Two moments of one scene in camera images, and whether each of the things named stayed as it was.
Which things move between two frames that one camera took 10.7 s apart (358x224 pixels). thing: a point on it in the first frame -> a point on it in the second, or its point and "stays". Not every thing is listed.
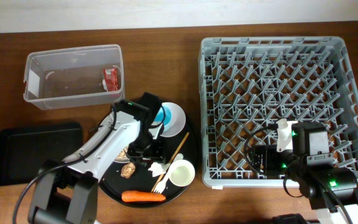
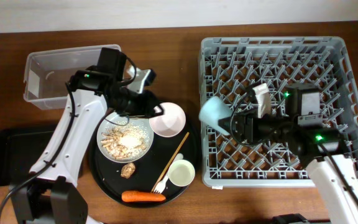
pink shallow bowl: [178, 120] stays
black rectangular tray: [18, 153] stays
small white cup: [181, 173] stays
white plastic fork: [161, 185] stays
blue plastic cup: [165, 116] -> [212, 109]
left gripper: [158, 155] -> [146, 109]
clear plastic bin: [70, 76] stays
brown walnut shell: [127, 170] stays
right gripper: [270, 151] -> [247, 121]
